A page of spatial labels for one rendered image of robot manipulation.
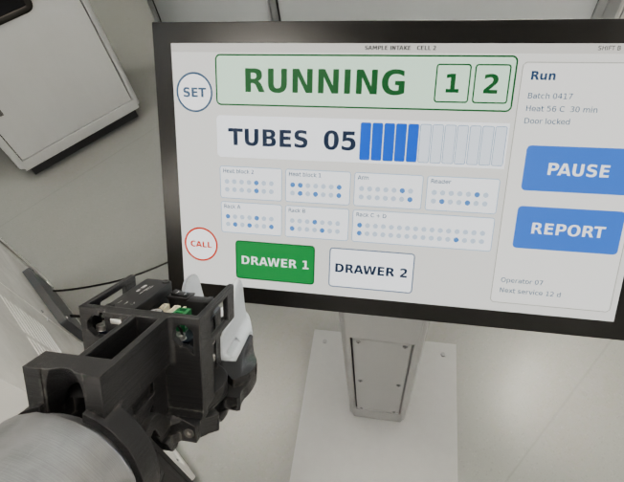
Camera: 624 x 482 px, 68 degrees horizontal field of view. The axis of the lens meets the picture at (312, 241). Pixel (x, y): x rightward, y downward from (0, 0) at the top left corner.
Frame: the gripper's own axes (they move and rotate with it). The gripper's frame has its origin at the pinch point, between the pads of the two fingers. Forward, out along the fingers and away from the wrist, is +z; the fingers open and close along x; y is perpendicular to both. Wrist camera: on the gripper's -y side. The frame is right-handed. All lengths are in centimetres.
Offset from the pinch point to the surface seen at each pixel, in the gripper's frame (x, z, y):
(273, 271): 0.3, 14.7, -0.5
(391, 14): -8, 99, 41
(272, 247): 0.4, 14.6, 2.4
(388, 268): -12.7, 14.7, 1.0
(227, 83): 5.3, 14.7, 20.0
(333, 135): -6.2, 14.7, 15.1
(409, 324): -16.8, 39.5, -17.4
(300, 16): 21, 125, 45
